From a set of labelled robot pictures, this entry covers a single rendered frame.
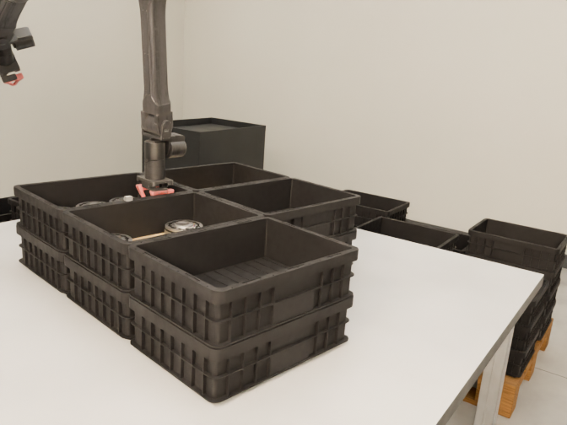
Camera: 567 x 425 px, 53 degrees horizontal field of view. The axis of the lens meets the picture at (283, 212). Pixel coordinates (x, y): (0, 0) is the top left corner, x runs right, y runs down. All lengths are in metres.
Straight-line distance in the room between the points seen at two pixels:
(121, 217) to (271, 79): 3.91
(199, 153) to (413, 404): 2.21
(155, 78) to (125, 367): 0.75
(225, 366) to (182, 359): 0.10
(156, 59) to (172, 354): 0.77
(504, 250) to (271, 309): 1.83
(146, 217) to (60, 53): 3.63
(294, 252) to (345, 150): 3.59
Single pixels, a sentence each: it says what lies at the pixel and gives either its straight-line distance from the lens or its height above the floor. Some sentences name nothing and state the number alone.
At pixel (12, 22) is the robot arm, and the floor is 1.36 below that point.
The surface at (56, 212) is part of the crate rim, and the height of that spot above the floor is 0.92.
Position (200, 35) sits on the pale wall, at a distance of 5.85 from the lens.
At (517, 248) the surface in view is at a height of 0.56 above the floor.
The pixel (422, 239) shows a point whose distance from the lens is 2.75.
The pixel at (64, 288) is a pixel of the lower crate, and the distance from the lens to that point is 1.54.
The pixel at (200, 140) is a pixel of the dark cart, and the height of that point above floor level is 0.85.
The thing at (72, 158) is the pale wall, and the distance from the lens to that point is 5.22.
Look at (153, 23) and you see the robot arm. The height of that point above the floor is 1.38.
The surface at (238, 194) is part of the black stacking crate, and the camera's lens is 1.73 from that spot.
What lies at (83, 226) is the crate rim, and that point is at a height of 0.92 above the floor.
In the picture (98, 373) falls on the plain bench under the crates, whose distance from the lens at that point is 1.20.
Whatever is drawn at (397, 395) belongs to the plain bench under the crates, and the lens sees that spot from 1.18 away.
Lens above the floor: 1.32
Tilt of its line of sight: 15 degrees down
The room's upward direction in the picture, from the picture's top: 4 degrees clockwise
